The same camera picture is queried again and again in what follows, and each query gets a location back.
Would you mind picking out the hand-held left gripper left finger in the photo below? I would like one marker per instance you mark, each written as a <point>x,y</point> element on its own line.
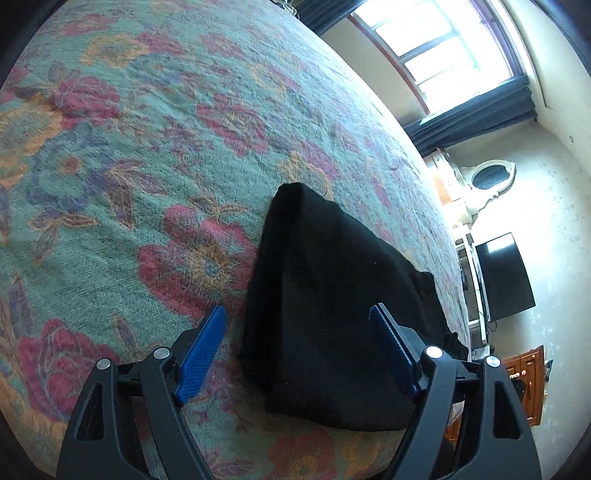
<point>203,355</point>

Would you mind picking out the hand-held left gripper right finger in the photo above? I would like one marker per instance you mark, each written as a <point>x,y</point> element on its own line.
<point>392,350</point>

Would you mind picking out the black pants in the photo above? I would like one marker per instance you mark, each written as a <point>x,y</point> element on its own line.
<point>323,300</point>

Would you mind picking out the white television stand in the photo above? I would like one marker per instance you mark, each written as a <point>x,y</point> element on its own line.
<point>473,295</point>

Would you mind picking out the black curved television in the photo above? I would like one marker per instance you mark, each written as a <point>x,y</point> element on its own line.
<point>503,277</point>

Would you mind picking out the wooden cabinet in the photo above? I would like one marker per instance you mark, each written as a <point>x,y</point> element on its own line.
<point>526,378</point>

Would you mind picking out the white vanity dresser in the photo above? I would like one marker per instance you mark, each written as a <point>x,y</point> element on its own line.
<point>450,194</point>

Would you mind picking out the white oval vanity mirror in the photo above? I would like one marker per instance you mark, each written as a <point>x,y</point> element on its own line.
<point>489,176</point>

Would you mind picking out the floral bedspread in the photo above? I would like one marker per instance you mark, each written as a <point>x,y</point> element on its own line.
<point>138,161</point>

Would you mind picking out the dark blue curtain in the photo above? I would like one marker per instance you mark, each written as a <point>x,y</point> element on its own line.
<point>323,14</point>
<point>475,113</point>

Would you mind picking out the bright window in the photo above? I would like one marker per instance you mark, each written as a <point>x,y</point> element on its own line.
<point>443,50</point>

